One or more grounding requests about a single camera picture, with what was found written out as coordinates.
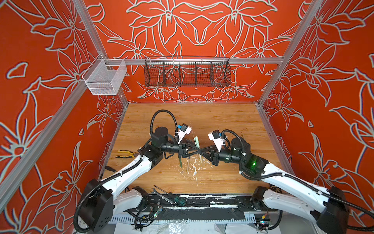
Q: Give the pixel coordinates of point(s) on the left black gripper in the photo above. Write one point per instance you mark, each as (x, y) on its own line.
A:
(182, 148)

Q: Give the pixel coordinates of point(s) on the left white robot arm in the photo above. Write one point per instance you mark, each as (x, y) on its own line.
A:
(102, 199)

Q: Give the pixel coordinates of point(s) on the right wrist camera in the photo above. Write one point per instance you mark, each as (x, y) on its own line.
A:
(216, 137)

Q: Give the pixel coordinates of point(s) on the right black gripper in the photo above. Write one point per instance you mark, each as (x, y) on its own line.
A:
(215, 155)

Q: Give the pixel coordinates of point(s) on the green handled screwdriver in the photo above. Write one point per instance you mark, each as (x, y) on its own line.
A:
(176, 198)

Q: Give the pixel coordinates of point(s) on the silver wrench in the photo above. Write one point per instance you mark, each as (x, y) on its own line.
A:
(173, 203)

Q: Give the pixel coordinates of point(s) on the small green circuit board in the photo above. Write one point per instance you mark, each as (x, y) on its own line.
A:
(263, 221)

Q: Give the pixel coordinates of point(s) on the white slotted cable duct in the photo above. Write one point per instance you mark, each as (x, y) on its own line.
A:
(128, 219)

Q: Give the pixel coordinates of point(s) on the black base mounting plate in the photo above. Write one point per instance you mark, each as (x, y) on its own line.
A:
(241, 202)

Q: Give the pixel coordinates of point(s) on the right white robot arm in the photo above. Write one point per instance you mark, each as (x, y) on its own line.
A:
(327, 208)

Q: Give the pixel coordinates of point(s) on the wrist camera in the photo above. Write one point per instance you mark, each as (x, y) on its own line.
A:
(216, 137)
(182, 131)

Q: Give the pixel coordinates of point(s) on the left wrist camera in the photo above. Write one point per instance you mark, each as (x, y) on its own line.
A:
(182, 131)

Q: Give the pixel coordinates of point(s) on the black handled screwdriver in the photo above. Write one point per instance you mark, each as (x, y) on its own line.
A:
(110, 169)

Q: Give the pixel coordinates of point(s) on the yellow black pliers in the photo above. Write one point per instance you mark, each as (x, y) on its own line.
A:
(124, 154)

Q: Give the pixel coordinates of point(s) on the white wire mesh basket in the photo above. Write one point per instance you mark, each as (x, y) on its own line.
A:
(102, 79)

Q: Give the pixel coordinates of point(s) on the black wire mesh basket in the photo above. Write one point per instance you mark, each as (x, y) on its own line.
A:
(187, 71)

